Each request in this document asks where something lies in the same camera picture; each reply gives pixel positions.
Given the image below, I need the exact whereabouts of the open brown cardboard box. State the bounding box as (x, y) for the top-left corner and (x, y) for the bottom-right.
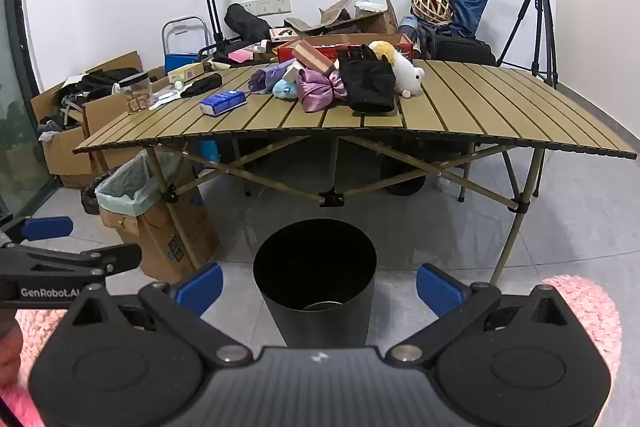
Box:
(350, 0), (401, 35)

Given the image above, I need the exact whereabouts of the clear snack jar black lid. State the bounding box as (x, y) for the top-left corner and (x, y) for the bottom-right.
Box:
(119, 72), (152, 115)

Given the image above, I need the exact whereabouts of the cardboard box with flap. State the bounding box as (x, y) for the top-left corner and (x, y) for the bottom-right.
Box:
(82, 51), (173, 142)

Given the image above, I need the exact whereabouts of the black duffel bag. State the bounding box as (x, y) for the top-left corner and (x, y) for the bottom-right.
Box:
(224, 3), (271, 42)

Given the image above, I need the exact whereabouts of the olive slatted folding table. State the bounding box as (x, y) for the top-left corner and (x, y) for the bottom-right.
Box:
(72, 58), (638, 288)

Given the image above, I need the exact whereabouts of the blue velvet bag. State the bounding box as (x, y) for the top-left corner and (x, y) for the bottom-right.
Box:
(415, 0), (493, 38)

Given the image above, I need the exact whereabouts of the black wheel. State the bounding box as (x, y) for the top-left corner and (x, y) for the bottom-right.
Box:
(380, 142), (428, 196)

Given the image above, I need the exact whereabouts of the pile of dark clothes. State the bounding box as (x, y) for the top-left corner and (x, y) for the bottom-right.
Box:
(39, 67), (143, 132)

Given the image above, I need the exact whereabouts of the wicker ball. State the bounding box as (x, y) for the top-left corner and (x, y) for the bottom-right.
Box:
(411, 0), (453, 25)

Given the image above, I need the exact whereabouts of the glass door black frame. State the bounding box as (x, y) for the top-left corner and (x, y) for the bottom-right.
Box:
(0, 0), (56, 220)

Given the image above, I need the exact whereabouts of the pink fluffy cloth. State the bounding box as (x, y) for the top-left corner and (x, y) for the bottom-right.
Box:
(0, 307), (68, 427)
(542, 275), (623, 410)

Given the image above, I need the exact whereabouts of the green plastic bag liner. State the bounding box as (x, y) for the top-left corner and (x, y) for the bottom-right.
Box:
(95, 150), (168, 218)

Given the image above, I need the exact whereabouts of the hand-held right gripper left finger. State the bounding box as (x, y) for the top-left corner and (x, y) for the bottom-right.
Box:
(60, 263), (256, 370)

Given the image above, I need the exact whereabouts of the person's left hand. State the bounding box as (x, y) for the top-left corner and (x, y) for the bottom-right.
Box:
(0, 324), (25, 388)

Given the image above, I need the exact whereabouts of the yellow white small box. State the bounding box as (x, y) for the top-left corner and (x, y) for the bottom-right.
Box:
(167, 63), (205, 82)

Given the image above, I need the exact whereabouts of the white wall socket panel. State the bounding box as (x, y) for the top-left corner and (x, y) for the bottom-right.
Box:
(240, 0), (292, 15)

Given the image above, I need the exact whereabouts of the yellow white plush hamster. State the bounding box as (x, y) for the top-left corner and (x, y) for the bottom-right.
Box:
(369, 40), (426, 99)

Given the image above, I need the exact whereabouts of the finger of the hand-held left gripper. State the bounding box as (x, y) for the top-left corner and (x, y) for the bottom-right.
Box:
(0, 216), (74, 250)
(0, 243), (143, 280)

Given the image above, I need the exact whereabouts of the blue plastic box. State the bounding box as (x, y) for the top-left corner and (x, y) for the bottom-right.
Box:
(165, 53), (202, 70)

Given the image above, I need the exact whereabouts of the small black cloth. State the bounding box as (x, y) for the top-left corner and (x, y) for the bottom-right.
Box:
(180, 73), (223, 98)

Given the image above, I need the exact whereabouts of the black mesh basket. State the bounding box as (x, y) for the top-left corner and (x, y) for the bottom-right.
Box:
(81, 177), (103, 215)

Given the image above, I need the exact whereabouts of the blue tissue pack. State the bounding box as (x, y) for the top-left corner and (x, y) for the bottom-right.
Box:
(199, 90), (248, 116)

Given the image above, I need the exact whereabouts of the light blue plush toy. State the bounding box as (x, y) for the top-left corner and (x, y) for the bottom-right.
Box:
(272, 78), (301, 101)

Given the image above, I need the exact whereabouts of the orange scrub sponge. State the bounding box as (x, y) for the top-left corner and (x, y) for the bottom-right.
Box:
(291, 42), (337, 74)

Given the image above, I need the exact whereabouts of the black round waste bin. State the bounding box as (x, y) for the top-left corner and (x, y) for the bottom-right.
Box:
(252, 219), (377, 350)

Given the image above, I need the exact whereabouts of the purple knit cloth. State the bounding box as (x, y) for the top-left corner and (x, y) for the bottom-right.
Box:
(249, 64), (296, 96)

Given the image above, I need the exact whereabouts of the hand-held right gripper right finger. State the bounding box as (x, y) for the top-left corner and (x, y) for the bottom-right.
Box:
(385, 263), (583, 370)

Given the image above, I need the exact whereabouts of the large cardboard box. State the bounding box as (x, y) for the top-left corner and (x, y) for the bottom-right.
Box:
(31, 79), (108, 188)

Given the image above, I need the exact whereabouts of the silver metal frame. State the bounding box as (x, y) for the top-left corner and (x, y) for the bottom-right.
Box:
(161, 16), (208, 58)

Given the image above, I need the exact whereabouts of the red cardboard box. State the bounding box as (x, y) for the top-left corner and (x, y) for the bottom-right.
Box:
(277, 33), (415, 64)

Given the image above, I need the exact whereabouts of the black suitcase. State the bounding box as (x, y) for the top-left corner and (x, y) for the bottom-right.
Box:
(415, 27), (496, 66)

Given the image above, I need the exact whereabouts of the black glove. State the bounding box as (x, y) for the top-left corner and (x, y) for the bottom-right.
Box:
(336, 44), (383, 66)
(342, 58), (399, 112)

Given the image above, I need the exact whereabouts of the cardboard box blue print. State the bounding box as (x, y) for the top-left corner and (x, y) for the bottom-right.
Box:
(100, 184), (218, 285)

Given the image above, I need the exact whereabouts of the white plastic wrapper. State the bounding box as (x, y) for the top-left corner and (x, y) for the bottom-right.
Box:
(150, 89), (182, 110)

